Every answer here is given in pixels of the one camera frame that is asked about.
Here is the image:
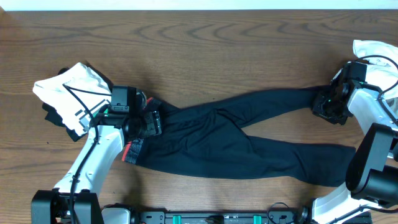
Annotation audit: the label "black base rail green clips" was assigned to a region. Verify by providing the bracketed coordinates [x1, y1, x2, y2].
[139, 212, 294, 224]

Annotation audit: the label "black leggings red waistband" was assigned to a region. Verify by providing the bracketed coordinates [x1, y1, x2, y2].
[123, 86, 356, 187]

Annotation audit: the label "black looped base cable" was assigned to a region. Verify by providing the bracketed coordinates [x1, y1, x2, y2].
[266, 201, 296, 224]

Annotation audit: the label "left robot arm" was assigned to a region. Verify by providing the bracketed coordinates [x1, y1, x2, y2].
[30, 111, 161, 223]

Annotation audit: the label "white folded pixel-print t-shirt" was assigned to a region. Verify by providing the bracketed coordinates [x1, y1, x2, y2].
[32, 62, 113, 137]

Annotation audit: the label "white garment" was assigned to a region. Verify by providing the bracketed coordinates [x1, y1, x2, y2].
[331, 39, 398, 116]

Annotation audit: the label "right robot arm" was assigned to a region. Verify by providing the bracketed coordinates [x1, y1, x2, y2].
[296, 80, 397, 223]

